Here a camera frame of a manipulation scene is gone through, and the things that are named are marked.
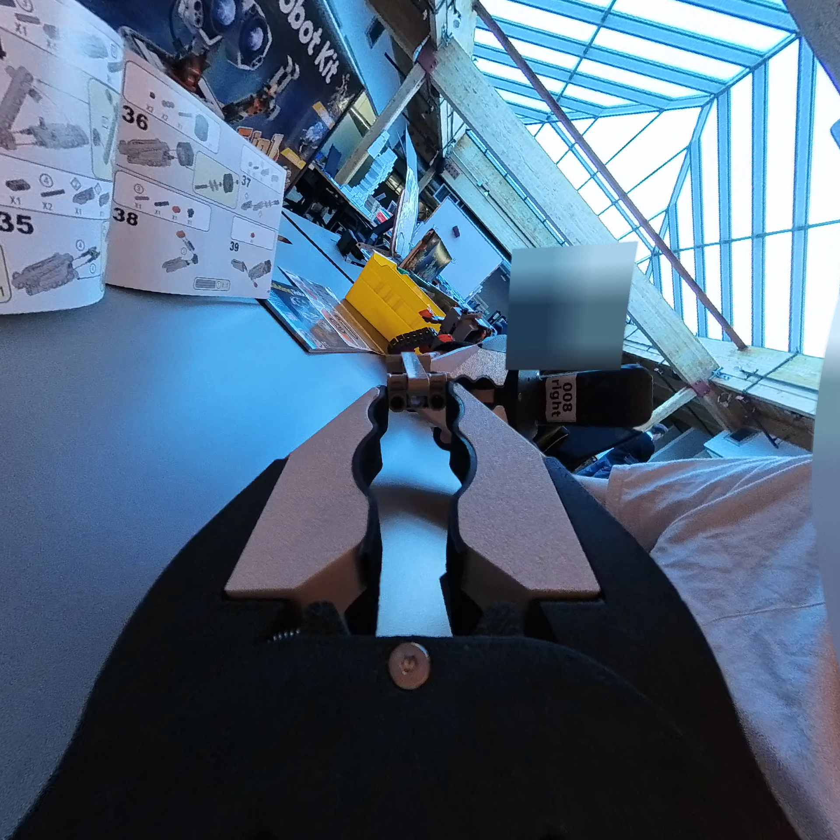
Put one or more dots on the white instruction booklet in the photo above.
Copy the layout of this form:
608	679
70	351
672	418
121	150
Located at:
170	229

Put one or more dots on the colourful box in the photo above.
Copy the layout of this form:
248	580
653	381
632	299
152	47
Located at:
426	256

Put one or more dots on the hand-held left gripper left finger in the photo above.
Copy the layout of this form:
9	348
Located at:
308	518

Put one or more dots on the grey toy brick assembly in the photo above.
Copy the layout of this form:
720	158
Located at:
410	384

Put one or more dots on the person's white shirt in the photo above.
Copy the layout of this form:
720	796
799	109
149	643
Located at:
735	558

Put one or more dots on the yellow plastic bin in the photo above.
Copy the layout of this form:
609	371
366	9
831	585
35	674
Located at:
387	295

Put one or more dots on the white table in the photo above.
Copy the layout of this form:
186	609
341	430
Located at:
476	246

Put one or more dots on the dark brick model with orange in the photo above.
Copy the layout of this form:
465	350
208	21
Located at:
459	325

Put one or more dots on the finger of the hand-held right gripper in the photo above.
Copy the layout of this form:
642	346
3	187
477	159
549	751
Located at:
476	364

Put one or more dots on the flat printed leaflet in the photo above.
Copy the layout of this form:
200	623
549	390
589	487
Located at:
308	315

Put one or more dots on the dark blue kit box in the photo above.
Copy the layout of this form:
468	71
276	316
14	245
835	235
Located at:
275	52

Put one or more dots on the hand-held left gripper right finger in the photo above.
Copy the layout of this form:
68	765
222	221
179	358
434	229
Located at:
518	518

